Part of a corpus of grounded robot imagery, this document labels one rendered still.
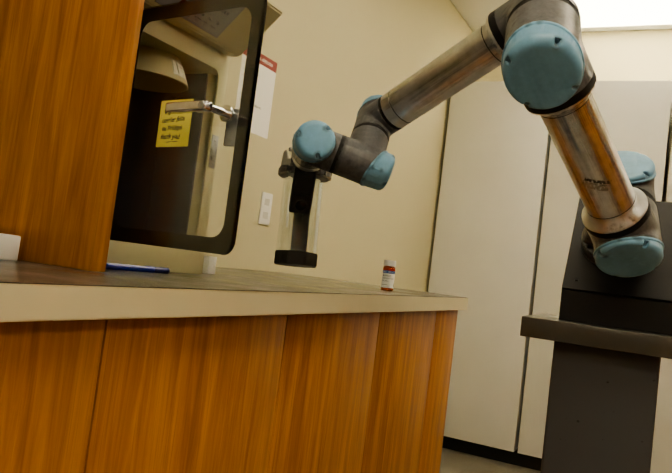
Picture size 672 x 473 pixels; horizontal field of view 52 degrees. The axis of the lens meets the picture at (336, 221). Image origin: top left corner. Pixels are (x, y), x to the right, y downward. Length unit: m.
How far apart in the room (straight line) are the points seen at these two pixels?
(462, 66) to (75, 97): 0.66
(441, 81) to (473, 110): 2.99
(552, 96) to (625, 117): 3.03
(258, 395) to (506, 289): 2.96
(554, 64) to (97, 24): 0.72
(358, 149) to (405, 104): 0.13
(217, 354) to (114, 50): 0.50
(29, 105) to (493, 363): 3.26
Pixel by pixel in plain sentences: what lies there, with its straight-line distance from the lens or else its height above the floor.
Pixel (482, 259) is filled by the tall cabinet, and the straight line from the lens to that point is 4.10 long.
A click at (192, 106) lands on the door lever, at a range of 1.03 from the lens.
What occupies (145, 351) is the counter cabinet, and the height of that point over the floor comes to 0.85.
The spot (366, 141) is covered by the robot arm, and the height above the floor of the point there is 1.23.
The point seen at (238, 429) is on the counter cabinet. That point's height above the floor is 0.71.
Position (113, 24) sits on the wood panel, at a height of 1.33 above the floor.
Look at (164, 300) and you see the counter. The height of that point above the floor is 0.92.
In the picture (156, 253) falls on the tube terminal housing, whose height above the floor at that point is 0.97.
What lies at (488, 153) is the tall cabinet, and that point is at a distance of 4.18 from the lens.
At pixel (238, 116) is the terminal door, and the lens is 1.03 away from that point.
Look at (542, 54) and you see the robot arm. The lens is 1.06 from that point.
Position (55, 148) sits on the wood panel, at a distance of 1.21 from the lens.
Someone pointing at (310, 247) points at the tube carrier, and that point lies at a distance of 1.53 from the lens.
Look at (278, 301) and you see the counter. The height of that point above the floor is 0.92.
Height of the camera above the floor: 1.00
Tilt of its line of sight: 3 degrees up
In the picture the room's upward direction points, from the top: 7 degrees clockwise
